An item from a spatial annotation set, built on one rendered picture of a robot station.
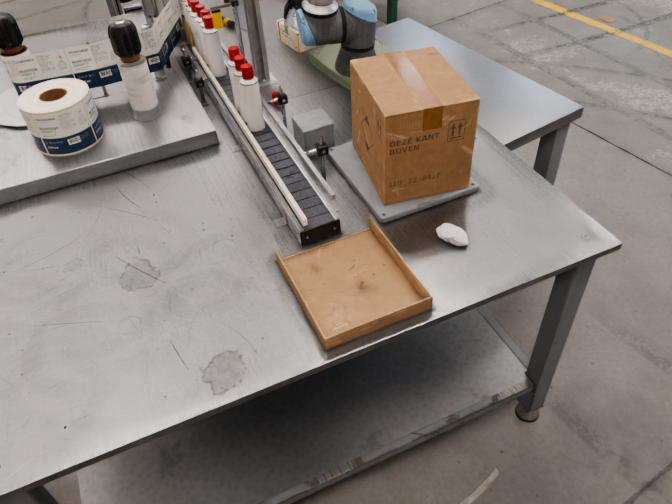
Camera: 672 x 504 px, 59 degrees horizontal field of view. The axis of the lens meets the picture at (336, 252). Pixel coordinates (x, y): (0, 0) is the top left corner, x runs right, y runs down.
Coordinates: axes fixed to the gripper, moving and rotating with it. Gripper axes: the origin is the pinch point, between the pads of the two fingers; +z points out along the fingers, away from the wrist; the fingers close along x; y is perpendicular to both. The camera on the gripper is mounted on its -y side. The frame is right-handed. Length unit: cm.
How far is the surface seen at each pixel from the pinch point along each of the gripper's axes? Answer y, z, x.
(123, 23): 24, -30, -71
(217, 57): 16.3, -7.4, -41.8
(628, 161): 69, 87, 147
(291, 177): 80, -1, -51
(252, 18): 19.7, -18.3, -28.6
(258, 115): 55, -6, -47
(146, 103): 27, -6, -72
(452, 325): 109, 64, -10
